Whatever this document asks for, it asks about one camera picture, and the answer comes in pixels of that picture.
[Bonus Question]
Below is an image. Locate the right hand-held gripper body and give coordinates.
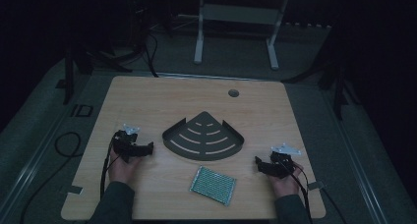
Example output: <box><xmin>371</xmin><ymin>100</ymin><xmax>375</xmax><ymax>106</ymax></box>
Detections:
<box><xmin>268</xmin><ymin>142</ymin><xmax>303</xmax><ymax>180</ymax></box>

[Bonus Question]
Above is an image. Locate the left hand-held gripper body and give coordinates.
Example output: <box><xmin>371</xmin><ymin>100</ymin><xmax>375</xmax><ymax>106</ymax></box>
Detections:
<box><xmin>112</xmin><ymin>123</ymin><xmax>143</xmax><ymax>163</ymax></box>

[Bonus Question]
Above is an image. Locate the green perforated board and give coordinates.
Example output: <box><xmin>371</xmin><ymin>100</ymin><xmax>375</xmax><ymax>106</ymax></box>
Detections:
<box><xmin>189</xmin><ymin>165</ymin><xmax>237</xmax><ymax>207</ymax></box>

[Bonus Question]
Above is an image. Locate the dark slotted corner shelf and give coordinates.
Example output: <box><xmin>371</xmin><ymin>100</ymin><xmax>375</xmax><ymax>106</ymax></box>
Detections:
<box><xmin>161</xmin><ymin>110</ymin><xmax>246</xmax><ymax>162</ymax></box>

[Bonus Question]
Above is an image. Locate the person's right hand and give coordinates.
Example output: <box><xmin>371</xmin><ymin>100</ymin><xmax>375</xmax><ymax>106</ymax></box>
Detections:
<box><xmin>268</xmin><ymin>164</ymin><xmax>305</xmax><ymax>198</ymax></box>

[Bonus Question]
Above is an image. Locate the person's left hand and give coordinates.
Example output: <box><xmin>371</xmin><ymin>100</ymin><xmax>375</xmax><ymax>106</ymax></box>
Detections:
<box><xmin>107</xmin><ymin>146</ymin><xmax>143</xmax><ymax>186</ymax></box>

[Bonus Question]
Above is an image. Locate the grey tape strip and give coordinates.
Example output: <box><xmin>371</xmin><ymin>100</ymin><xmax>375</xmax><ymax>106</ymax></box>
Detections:
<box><xmin>66</xmin><ymin>185</ymin><xmax>84</xmax><ymax>196</ymax></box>
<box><xmin>307</xmin><ymin>180</ymin><xmax>327</xmax><ymax>192</ymax></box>

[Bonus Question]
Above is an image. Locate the black tripod stand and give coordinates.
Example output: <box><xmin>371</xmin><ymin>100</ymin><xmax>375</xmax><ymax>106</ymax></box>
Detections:
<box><xmin>283</xmin><ymin>61</ymin><xmax>361</xmax><ymax>122</ymax></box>
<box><xmin>55</xmin><ymin>43</ymin><xmax>134</xmax><ymax>106</ymax></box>

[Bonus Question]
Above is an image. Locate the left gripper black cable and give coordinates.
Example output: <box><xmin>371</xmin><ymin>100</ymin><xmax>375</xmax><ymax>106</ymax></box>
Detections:
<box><xmin>99</xmin><ymin>134</ymin><xmax>118</xmax><ymax>200</ymax></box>

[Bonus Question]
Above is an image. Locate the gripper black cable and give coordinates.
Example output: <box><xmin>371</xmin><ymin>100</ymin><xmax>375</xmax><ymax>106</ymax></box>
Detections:
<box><xmin>99</xmin><ymin>134</ymin><xmax>118</xmax><ymax>200</ymax></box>
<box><xmin>285</xmin><ymin>160</ymin><xmax>314</xmax><ymax>224</ymax></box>

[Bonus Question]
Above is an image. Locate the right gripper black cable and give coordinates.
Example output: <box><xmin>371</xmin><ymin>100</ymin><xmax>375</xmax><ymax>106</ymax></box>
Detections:
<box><xmin>285</xmin><ymin>160</ymin><xmax>314</xmax><ymax>224</ymax></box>

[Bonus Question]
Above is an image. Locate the black rectangular floor frame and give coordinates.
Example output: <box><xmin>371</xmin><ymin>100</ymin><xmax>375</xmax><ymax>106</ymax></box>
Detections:
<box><xmin>70</xmin><ymin>103</ymin><xmax>94</xmax><ymax>118</ymax></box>

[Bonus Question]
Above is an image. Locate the black floor cable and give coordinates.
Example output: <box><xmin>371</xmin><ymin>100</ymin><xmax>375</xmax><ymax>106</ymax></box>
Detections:
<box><xmin>19</xmin><ymin>131</ymin><xmax>83</xmax><ymax>224</ymax></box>

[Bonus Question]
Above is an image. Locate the black hanging cable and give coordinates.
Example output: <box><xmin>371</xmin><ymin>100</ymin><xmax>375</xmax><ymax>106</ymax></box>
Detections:
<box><xmin>143</xmin><ymin>31</ymin><xmax>160</xmax><ymax>79</ymax></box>

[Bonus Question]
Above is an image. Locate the white metal stand frame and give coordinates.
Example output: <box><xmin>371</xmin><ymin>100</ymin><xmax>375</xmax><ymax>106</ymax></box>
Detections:
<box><xmin>193</xmin><ymin>0</ymin><xmax>290</xmax><ymax>71</ymax></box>

